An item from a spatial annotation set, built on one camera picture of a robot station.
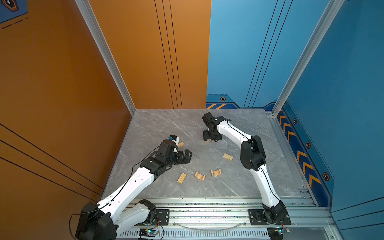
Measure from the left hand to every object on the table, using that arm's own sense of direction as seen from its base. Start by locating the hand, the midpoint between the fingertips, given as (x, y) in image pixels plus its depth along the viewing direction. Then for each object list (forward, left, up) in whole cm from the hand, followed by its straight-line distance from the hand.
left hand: (186, 153), depth 81 cm
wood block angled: (+17, -13, -13) cm, 25 cm away
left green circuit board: (-34, +17, -16) cm, 41 cm away
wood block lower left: (-9, +3, -13) cm, 16 cm away
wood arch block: (-8, -8, -13) cm, 17 cm away
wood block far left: (+14, +6, -13) cm, 20 cm away
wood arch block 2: (-6, -17, -14) cm, 23 cm away
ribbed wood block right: (+5, -26, -13) cm, 29 cm away
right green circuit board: (-34, -44, -16) cm, 58 cm away
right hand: (+18, -14, -12) cm, 26 cm away
